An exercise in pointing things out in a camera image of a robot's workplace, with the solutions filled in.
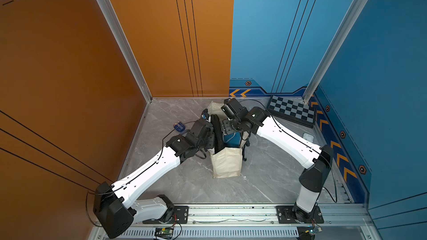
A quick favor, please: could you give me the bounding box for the blue paddle case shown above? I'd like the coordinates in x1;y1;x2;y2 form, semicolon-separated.
223;132;241;148

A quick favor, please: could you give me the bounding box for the cream canvas tote bag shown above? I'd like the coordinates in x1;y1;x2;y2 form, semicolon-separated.
202;101;250;178

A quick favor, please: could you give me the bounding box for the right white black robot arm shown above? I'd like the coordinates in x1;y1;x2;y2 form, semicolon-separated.
221;98;334;223

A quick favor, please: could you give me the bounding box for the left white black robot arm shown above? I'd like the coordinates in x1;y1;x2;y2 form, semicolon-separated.
93;118;215;239

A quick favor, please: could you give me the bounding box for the black white chess board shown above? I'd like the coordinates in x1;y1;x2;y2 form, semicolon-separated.
268;95;315;128

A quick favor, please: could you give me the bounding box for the small white case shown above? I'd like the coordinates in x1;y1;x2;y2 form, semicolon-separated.
302;133;314;143

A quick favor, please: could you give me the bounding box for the left green circuit board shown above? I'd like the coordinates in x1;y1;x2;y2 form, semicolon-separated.
154;227;174;240

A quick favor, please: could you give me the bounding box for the green circuit board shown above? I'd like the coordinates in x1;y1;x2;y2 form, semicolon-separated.
304;226;323;238
154;227;174;240

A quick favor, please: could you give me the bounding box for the white vent grille strip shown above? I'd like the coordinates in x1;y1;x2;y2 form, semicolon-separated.
121;227;299;239

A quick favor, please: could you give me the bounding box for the right green circuit board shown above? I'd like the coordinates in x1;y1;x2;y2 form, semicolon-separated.
304;226;323;238

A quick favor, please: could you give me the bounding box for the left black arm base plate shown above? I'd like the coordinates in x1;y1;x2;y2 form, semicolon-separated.
142;206;190;224

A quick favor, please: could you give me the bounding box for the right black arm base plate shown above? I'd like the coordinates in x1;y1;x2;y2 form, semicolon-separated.
275;205;324;224

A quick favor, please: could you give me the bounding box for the aluminium mounting rail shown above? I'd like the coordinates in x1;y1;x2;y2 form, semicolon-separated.
93;203;374;227

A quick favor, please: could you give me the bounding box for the left aluminium corner post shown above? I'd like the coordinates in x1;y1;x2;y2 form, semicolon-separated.
96;0;152;104

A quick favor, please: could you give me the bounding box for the aluminium corner post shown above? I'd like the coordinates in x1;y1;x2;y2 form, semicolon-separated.
302;0;369;103
96;0;152;104

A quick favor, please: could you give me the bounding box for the right aluminium corner post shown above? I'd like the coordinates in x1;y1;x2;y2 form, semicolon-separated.
302;0;369;103

